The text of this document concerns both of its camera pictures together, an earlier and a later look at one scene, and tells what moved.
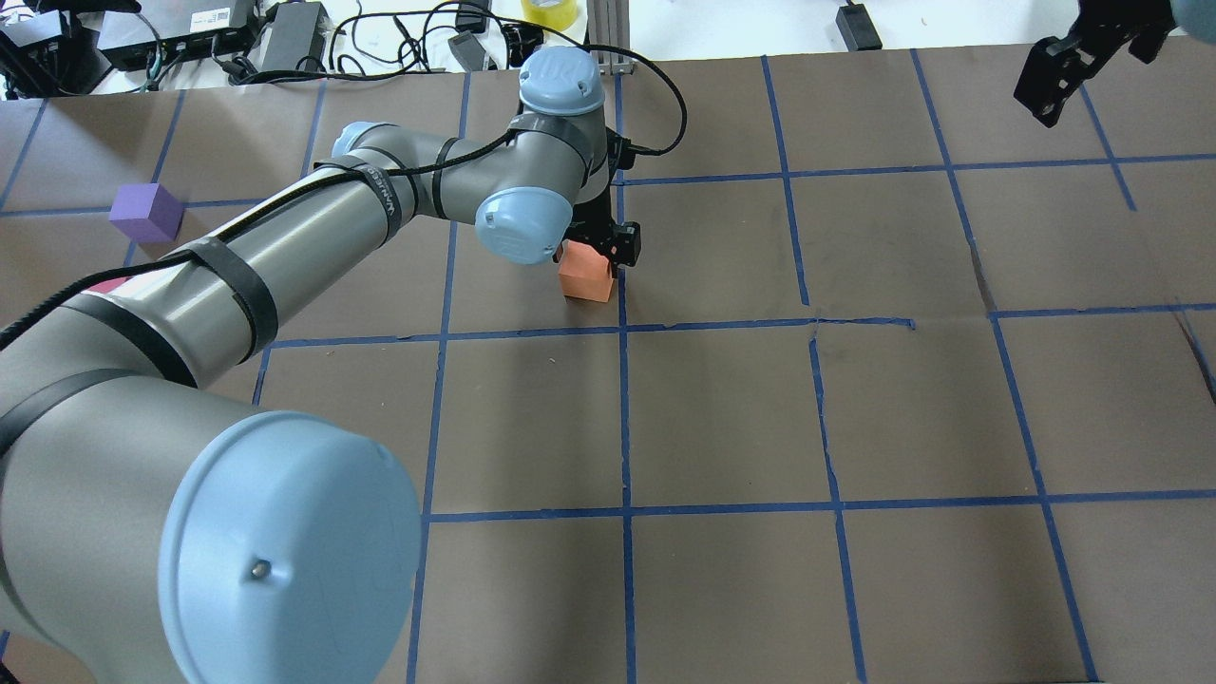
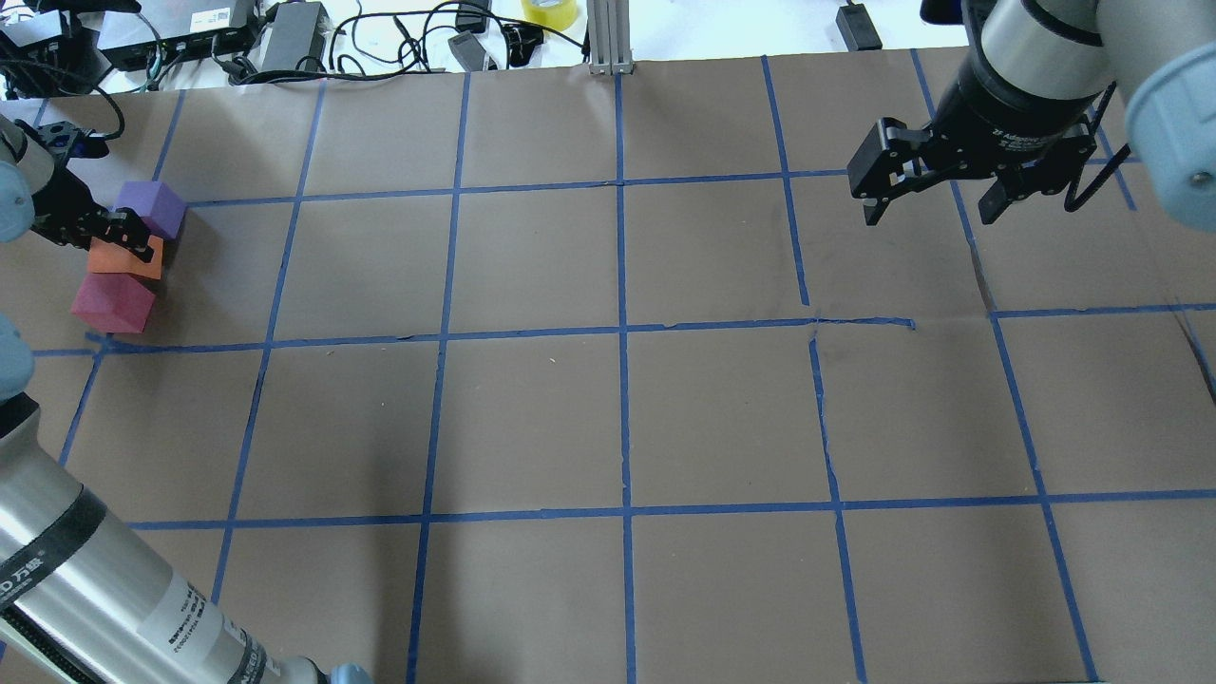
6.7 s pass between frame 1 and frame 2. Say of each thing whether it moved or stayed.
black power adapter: stayed
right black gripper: moved
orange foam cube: moved
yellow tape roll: stayed
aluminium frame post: stayed
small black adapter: stayed
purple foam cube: stayed
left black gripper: moved
